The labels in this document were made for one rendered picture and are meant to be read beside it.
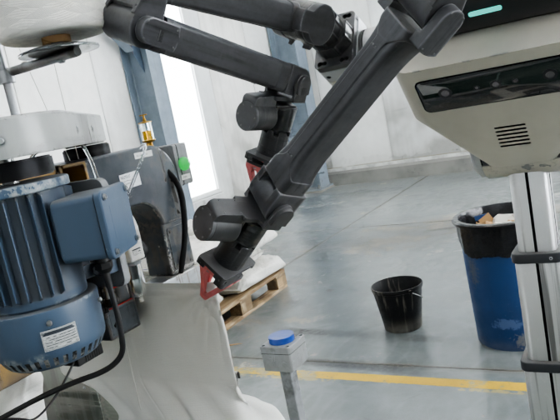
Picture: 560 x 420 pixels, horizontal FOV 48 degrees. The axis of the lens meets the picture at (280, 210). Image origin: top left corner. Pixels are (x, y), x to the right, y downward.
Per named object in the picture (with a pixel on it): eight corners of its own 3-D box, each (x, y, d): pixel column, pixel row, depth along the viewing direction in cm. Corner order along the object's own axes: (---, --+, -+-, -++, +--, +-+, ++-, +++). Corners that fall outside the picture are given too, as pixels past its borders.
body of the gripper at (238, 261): (193, 262, 108) (212, 231, 105) (227, 246, 117) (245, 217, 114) (220, 287, 107) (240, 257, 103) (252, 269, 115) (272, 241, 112)
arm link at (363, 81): (473, 17, 82) (428, -28, 87) (448, 5, 78) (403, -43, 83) (289, 233, 104) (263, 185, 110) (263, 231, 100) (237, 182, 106)
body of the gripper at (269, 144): (242, 159, 127) (252, 124, 124) (265, 151, 136) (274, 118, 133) (270, 171, 125) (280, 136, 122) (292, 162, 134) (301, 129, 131)
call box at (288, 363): (309, 357, 149) (304, 333, 148) (293, 372, 142) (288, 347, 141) (280, 356, 153) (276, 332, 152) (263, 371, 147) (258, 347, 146)
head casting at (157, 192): (197, 264, 138) (168, 129, 134) (118, 305, 118) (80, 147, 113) (101, 269, 154) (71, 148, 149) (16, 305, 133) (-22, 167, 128)
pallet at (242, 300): (287, 285, 494) (284, 268, 492) (200, 350, 391) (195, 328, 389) (202, 289, 534) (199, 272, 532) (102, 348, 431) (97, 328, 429)
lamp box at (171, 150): (193, 182, 139) (185, 142, 138) (181, 186, 135) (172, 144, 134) (167, 185, 143) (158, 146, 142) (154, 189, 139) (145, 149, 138)
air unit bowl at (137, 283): (151, 292, 118) (143, 261, 117) (140, 298, 115) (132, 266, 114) (139, 292, 119) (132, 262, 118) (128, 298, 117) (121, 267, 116)
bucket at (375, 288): (436, 317, 371) (429, 274, 367) (420, 337, 346) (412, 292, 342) (388, 317, 387) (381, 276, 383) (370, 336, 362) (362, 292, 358)
